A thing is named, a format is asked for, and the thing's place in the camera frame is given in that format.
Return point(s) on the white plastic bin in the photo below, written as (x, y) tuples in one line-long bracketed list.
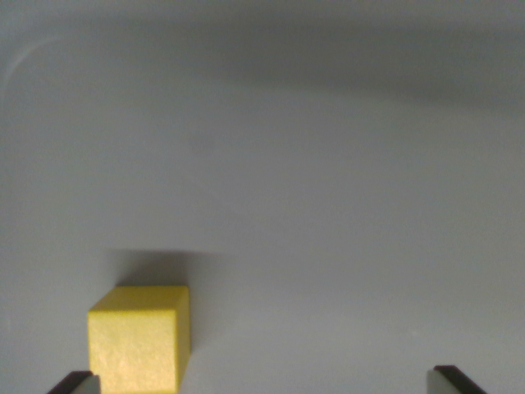
[(287, 143)]

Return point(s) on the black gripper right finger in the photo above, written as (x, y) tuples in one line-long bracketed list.
[(447, 383)]

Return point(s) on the yellow cube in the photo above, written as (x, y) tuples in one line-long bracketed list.
[(139, 344)]

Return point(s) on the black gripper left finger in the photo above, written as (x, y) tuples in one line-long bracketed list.
[(78, 383)]

